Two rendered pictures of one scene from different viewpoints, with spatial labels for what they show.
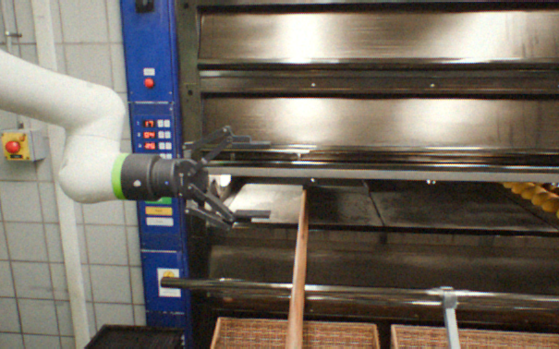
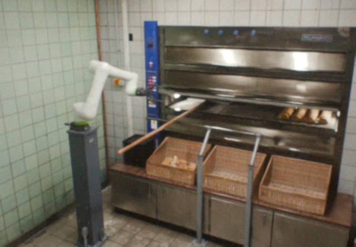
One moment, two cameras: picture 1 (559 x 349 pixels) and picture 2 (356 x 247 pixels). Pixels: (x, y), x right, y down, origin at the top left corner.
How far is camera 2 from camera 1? 2.55 m
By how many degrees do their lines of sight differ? 22
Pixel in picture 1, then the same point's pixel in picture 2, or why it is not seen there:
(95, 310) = (134, 131)
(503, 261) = (251, 128)
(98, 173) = (132, 90)
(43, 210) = (123, 99)
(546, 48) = (256, 63)
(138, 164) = (138, 89)
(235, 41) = (173, 55)
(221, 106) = (169, 73)
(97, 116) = (132, 79)
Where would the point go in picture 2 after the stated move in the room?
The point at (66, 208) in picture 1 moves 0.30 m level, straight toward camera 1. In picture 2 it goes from (128, 99) to (128, 105)
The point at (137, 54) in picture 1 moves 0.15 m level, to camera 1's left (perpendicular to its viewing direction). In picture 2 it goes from (148, 58) to (136, 58)
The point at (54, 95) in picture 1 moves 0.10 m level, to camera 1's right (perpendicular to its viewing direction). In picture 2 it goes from (125, 75) to (134, 76)
